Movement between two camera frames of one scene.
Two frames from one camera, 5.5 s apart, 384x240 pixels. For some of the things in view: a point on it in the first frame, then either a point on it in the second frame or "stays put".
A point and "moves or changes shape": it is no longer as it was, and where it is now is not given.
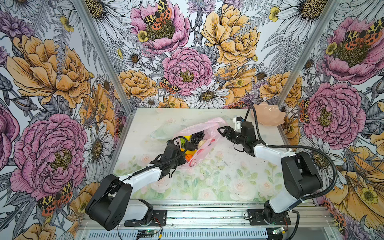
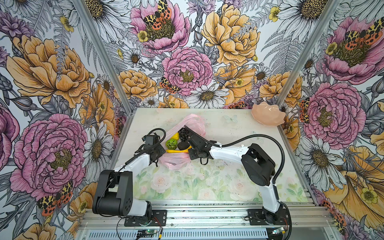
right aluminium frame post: [327, 14] stays put
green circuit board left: [147, 232] stays put
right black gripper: [225, 132] -> [192, 155]
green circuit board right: [278, 230] stays put
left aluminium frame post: [98, 40] stays put
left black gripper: [182, 161] -> [162, 152]
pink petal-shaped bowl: [268, 114] stays put
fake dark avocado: [190, 146] moves or changes shape
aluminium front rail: [226, 214] stays put
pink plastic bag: [212, 129] -> [172, 161]
